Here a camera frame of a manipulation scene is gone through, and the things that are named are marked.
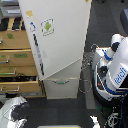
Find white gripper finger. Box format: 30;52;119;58
90;116;101;128

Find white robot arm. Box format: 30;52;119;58
11;97;101;128

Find white fridge bottom drawer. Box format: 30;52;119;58
43;78;79;99

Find white blue robot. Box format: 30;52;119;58
92;34;128;106

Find wooden drawer cabinet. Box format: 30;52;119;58
0;17;45;98

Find green android sticker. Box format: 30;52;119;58
41;19;54;36

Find yellow sticky note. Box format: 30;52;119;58
26;10;33;17

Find grey box on cabinet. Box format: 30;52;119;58
0;6;22;18

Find coiled cables on floor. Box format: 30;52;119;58
78;43;100;94

